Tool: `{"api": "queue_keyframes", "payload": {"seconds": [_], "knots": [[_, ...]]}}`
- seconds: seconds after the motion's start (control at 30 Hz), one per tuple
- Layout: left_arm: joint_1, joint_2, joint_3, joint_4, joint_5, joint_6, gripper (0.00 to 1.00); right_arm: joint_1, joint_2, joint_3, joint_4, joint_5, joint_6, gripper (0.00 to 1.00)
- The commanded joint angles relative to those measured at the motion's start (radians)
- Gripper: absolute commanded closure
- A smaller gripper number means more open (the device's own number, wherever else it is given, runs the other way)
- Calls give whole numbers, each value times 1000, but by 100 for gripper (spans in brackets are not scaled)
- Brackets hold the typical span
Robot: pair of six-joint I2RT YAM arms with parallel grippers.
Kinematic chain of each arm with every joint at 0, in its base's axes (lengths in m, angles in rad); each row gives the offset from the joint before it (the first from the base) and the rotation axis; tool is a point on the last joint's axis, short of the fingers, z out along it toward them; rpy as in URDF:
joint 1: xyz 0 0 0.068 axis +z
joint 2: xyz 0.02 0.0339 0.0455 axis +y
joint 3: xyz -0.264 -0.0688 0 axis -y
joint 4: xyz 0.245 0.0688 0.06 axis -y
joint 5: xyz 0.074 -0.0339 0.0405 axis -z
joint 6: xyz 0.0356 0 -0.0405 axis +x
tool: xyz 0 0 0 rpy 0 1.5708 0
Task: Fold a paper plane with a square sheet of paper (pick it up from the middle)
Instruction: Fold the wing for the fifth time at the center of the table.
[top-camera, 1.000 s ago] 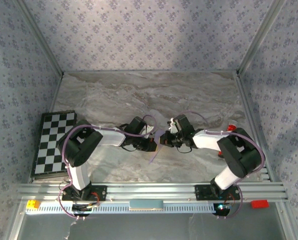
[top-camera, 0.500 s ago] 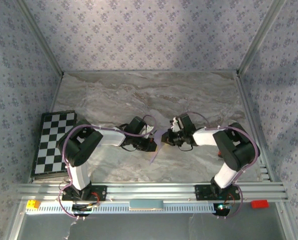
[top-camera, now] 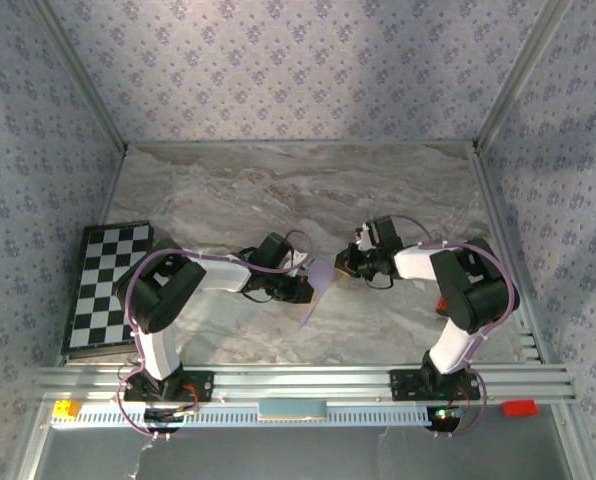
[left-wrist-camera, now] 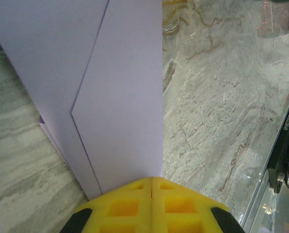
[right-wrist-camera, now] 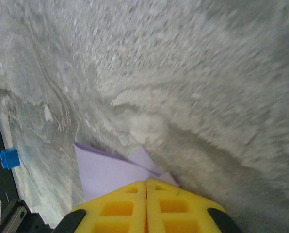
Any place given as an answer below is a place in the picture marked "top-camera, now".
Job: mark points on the wide grooved aluminium rail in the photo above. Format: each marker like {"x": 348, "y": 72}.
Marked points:
{"x": 303, "y": 382}

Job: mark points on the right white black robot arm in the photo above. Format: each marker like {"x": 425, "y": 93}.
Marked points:
{"x": 418, "y": 262}

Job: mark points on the black white checkerboard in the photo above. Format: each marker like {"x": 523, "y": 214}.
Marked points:
{"x": 85, "y": 310}

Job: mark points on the slanted aluminium frame post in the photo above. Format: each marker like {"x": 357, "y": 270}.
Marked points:
{"x": 517, "y": 75}

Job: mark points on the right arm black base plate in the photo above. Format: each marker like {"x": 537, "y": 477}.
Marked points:
{"x": 402, "y": 386}

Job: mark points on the lilac paper sheet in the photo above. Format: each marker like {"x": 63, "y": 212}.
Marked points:
{"x": 320, "y": 277}

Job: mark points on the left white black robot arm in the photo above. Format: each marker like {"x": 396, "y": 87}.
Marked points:
{"x": 223, "y": 272}

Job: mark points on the yellow toy block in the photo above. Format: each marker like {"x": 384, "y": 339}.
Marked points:
{"x": 64, "y": 409}

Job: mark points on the grey blue flat box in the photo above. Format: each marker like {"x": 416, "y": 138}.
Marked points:
{"x": 292, "y": 409}

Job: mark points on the aluminium table edge rail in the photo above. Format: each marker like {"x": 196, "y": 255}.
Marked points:
{"x": 298, "y": 144}
{"x": 501, "y": 220}
{"x": 112, "y": 190}

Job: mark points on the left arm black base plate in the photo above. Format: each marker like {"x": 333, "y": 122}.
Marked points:
{"x": 203, "y": 387}

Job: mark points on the red toy block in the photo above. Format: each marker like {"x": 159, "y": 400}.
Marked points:
{"x": 519, "y": 408}

